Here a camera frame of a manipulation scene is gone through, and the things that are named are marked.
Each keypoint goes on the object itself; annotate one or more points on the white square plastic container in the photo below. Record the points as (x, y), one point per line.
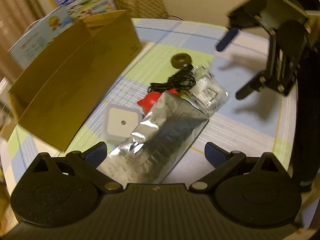
(118, 123)

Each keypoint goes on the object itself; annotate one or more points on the silver foil pouch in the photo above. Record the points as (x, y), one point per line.
(157, 144)

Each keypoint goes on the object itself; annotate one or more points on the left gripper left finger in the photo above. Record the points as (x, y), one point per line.
(85, 165)

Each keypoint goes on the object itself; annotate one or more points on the clear plastic packet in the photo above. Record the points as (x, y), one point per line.
(207, 94)

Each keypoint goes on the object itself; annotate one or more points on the checked tablecloth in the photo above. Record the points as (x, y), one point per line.
(262, 122)

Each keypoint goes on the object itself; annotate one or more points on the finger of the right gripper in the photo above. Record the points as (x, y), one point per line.
(257, 83)
(251, 14)

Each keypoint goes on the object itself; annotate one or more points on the open brown cardboard box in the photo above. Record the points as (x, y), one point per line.
(56, 93)

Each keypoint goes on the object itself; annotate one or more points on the red plush toy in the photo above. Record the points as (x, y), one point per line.
(149, 100)

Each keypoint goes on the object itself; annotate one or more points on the brown hair scrunchie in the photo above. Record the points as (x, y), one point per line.
(181, 60)

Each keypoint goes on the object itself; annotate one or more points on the light blue milk carton box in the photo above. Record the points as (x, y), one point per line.
(39, 36)

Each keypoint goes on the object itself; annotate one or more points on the brown curtain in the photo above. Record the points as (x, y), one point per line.
(16, 16)

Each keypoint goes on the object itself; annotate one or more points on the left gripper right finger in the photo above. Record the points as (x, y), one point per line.
(224, 163)

